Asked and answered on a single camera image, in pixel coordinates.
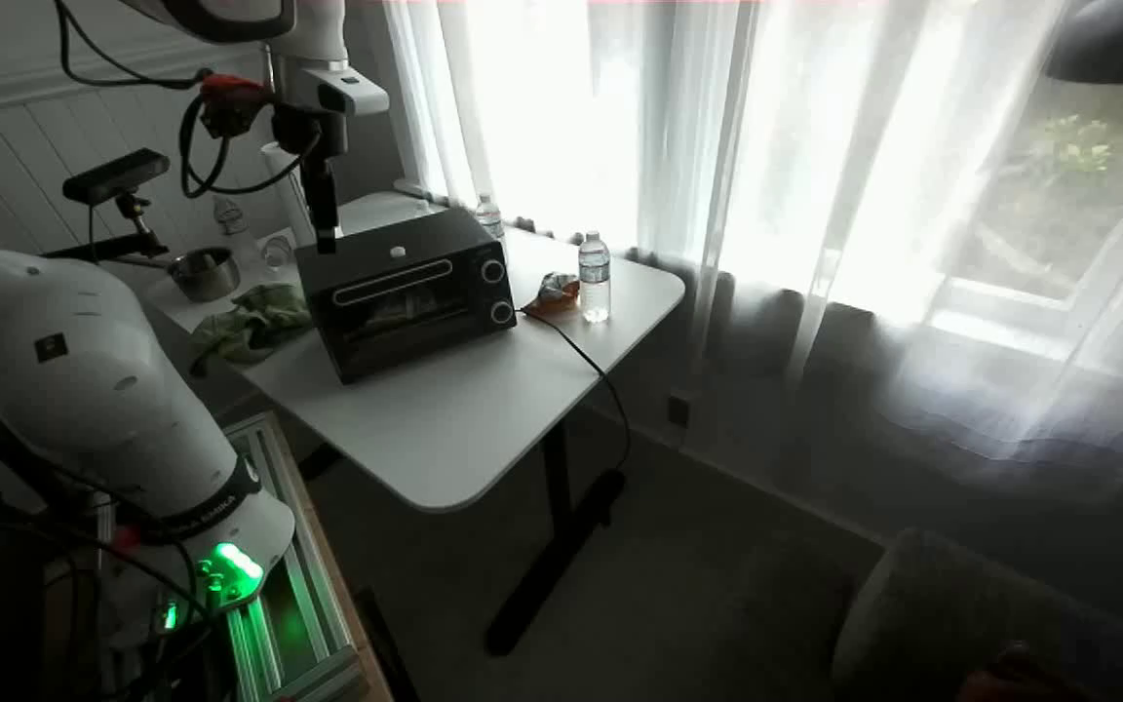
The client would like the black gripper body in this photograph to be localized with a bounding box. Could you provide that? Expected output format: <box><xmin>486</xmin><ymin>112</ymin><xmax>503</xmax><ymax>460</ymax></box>
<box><xmin>269</xmin><ymin>97</ymin><xmax>339</xmax><ymax>179</ymax></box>

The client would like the black toaster oven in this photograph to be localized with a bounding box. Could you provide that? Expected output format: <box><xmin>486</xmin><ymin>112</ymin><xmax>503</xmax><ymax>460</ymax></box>
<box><xmin>292</xmin><ymin>204</ymin><xmax>522</xmax><ymax>385</ymax></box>

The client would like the small white cup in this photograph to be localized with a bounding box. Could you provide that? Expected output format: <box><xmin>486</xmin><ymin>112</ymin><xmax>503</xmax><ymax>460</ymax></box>
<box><xmin>255</xmin><ymin>226</ymin><xmax>300</xmax><ymax>273</ymax></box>

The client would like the metal bowl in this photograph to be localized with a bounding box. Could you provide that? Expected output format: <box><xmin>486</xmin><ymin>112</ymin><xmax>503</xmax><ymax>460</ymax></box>
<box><xmin>168</xmin><ymin>240</ymin><xmax>244</xmax><ymax>303</ymax></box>

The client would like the green cloth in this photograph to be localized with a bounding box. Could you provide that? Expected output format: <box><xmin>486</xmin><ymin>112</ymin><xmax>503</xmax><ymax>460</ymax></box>
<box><xmin>186</xmin><ymin>282</ymin><xmax>317</xmax><ymax>369</ymax></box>

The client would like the small clear bottle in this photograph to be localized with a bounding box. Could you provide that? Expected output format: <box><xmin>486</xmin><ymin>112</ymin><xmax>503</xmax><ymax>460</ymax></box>
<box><xmin>472</xmin><ymin>190</ymin><xmax>509</xmax><ymax>245</ymax></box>

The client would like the small orange object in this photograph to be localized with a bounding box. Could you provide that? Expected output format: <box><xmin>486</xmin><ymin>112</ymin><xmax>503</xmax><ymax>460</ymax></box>
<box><xmin>522</xmin><ymin>270</ymin><xmax>586</xmax><ymax>320</ymax></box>

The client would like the clear plastic water bottle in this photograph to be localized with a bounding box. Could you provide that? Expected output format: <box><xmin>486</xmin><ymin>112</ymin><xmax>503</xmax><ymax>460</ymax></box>
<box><xmin>577</xmin><ymin>231</ymin><xmax>616</xmax><ymax>329</ymax></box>

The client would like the wooden robot cart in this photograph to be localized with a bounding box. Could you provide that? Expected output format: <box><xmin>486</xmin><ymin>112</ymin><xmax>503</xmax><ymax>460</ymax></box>
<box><xmin>213</xmin><ymin>409</ymin><xmax>398</xmax><ymax>702</ymax></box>

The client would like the black table leg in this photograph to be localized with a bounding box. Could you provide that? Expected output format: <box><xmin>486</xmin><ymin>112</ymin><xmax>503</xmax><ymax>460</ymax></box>
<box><xmin>479</xmin><ymin>417</ymin><xmax>630</xmax><ymax>664</ymax></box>

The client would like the white sheer curtain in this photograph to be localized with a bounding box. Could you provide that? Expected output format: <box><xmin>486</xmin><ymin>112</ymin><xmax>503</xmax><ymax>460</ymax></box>
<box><xmin>377</xmin><ymin>0</ymin><xmax>1123</xmax><ymax>502</ymax></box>

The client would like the grey armchair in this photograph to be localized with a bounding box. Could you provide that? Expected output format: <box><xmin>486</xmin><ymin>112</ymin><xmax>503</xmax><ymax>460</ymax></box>
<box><xmin>828</xmin><ymin>522</ymin><xmax>1123</xmax><ymax>702</ymax></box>

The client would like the dark lamp shade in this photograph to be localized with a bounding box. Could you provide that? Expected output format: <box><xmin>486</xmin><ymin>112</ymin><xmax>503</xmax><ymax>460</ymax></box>
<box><xmin>1042</xmin><ymin>0</ymin><xmax>1123</xmax><ymax>88</ymax></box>

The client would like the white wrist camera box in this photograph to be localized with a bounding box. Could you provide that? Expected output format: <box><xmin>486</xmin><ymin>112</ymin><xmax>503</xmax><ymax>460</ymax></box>
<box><xmin>309</xmin><ymin>58</ymin><xmax>392</xmax><ymax>119</ymax></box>

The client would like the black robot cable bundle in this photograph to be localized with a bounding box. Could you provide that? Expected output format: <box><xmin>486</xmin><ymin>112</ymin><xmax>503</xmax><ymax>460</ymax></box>
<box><xmin>52</xmin><ymin>0</ymin><xmax>330</xmax><ymax>204</ymax></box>

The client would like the black camera on stand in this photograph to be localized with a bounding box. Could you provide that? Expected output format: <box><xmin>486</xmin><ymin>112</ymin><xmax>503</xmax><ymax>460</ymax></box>
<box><xmin>41</xmin><ymin>143</ymin><xmax>175</xmax><ymax>265</ymax></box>

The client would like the black power cable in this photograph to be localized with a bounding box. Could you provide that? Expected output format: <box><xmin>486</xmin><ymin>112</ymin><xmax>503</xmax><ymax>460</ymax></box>
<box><xmin>529</xmin><ymin>307</ymin><xmax>638</xmax><ymax>499</ymax></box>

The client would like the wall power outlet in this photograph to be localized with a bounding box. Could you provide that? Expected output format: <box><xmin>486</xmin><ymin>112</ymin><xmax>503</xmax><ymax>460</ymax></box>
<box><xmin>661</xmin><ymin>385</ymin><xmax>697</xmax><ymax>438</ymax></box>

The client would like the white window frame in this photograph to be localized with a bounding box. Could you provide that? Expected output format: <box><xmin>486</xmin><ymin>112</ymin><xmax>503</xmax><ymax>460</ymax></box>
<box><xmin>925</xmin><ymin>75</ymin><xmax>1123</xmax><ymax>362</ymax></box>

